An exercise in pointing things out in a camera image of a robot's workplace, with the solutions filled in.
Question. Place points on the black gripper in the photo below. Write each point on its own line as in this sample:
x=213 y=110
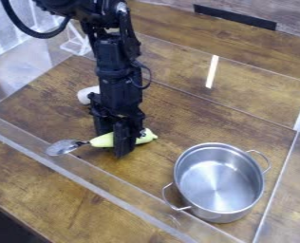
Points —
x=114 y=106

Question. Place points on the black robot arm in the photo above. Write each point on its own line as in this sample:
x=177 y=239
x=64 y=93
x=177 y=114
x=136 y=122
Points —
x=104 y=18

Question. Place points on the toy mushroom red cap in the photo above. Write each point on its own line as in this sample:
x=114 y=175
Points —
x=82 y=94

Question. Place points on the clear acrylic triangle stand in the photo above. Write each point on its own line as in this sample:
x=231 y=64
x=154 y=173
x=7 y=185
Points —
x=76 y=43

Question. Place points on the clear acrylic front barrier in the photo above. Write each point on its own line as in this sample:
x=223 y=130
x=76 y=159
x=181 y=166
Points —
x=115 y=190

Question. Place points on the stainless steel pot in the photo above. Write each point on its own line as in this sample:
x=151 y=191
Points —
x=217 y=182

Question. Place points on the black bar on table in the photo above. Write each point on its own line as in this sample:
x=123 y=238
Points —
x=235 y=17

